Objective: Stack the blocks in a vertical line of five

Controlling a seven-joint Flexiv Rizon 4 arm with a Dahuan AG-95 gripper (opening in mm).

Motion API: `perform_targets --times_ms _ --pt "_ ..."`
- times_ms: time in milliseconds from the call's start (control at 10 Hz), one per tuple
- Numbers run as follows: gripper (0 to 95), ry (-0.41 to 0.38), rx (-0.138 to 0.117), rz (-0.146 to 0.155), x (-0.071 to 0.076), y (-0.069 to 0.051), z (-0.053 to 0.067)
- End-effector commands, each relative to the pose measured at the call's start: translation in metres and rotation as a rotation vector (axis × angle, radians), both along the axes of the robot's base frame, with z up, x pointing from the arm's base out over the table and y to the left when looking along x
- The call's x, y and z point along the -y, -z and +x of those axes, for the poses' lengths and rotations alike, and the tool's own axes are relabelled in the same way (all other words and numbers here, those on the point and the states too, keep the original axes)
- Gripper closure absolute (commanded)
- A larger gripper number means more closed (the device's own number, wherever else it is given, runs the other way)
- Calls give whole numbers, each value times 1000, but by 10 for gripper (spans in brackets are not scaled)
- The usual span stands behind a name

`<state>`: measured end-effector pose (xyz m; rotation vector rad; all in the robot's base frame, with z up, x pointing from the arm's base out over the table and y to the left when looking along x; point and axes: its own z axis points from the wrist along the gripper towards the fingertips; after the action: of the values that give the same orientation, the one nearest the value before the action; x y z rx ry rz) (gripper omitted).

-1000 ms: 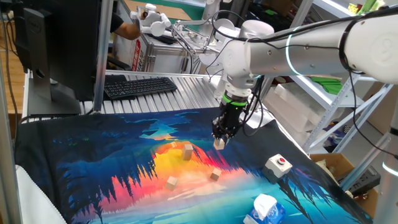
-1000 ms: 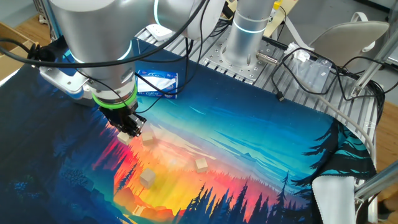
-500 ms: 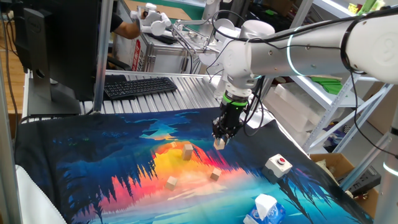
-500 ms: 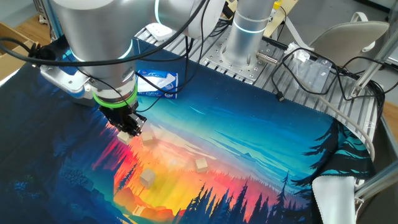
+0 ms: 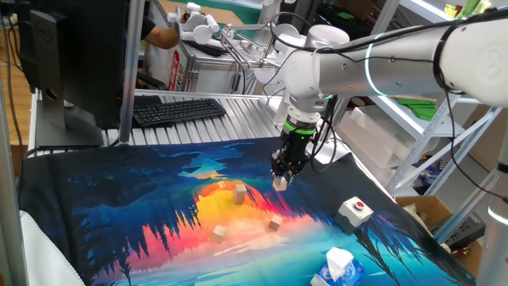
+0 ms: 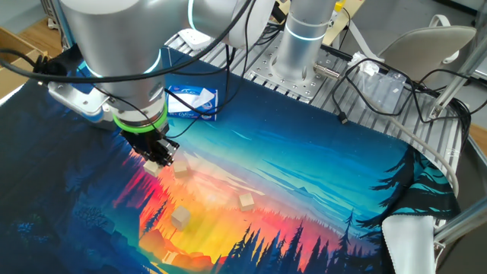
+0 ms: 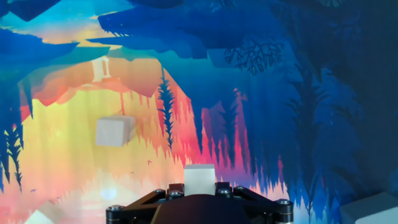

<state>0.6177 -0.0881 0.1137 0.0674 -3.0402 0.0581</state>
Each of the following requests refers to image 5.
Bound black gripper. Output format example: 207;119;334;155
271;132;316;187

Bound person's bare forearm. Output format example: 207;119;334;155
143;25;182;51

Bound grey emergency stop button box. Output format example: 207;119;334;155
333;195;374;235

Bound white foam packaging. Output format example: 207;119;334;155
341;105;416;172

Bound silver aluminium case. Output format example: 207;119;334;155
183;43;259;96

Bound black keyboard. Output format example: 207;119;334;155
132;98;227;129

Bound blue tissue pack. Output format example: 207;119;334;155
309;246;366;286

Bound green plastic bag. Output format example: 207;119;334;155
396;97;437;122

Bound brown cardboard box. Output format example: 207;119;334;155
395;194;483;279

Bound black chair armrest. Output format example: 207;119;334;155
136;70;171;92

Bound brown cardboard sheet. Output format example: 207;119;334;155
158;0;247;28

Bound white box red print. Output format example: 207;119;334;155
143;39;188;93

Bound white metal shelf rack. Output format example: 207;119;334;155
371;0;508;195

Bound white haptic control device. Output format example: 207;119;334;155
166;0;318;87

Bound colourful landscape print cloth mat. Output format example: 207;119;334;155
17;137;477;286

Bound black electronic device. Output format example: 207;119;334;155
432;214;487;251

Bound black shirt sleeve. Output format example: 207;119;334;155
140;15;157;41

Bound black computer monitor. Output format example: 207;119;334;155
15;0;132;150

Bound green bottle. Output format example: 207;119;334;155
455;0;482;20

